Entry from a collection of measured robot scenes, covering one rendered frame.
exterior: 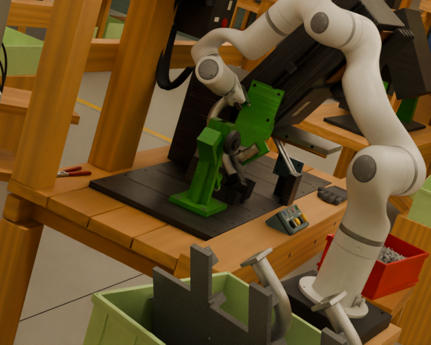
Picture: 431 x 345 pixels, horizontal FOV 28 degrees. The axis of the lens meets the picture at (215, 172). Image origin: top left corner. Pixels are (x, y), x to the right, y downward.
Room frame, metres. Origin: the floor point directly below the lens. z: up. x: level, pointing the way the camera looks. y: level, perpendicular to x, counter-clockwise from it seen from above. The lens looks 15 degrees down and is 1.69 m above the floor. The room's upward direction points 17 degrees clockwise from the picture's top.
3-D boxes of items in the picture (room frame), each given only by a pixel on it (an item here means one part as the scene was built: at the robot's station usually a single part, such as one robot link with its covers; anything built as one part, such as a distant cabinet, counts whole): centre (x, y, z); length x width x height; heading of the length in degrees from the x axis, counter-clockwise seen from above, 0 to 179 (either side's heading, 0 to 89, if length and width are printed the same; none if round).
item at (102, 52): (2.96, 0.29, 1.23); 1.30 x 0.05 x 0.09; 159
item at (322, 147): (2.86, -0.17, 1.11); 0.39 x 0.16 x 0.03; 69
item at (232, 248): (2.72, -0.31, 0.82); 1.50 x 0.14 x 0.15; 159
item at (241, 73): (2.98, 0.04, 1.07); 0.30 x 0.18 x 0.34; 159
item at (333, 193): (3.04, -0.43, 0.91); 0.20 x 0.11 x 0.03; 160
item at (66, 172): (2.44, 0.42, 0.89); 0.16 x 0.05 x 0.01; 154
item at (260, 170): (2.82, -0.05, 0.89); 1.10 x 0.42 x 0.02; 159
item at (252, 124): (2.73, -0.08, 1.17); 0.13 x 0.12 x 0.20; 159
